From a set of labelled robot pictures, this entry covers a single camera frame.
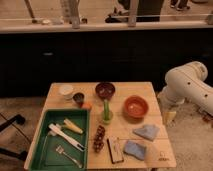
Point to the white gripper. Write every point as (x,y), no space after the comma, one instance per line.
(168,108)

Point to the light blue towel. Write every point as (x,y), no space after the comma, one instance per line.
(149,132)

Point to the orange bowl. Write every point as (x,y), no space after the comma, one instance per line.
(135,107)

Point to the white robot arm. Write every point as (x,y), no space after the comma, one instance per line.
(185,82)

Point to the dark purple bowl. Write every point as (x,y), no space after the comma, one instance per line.
(105,90)

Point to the blue folded cloth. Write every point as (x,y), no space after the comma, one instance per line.
(135,149)

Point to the brown grape bunch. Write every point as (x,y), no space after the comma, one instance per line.
(98,139)

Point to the orange fruit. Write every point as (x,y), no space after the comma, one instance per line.
(87,106)

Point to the small dark cup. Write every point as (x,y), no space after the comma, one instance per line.
(78,98)

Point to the yellow corn cob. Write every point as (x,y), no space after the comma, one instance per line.
(72,126)

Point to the white cup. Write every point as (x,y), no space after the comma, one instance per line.
(66,91)

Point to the silver fork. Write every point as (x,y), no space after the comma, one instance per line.
(61,151)

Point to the green plastic tray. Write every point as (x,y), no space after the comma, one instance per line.
(44,156)

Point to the black chair base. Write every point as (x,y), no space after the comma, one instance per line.
(9,132)

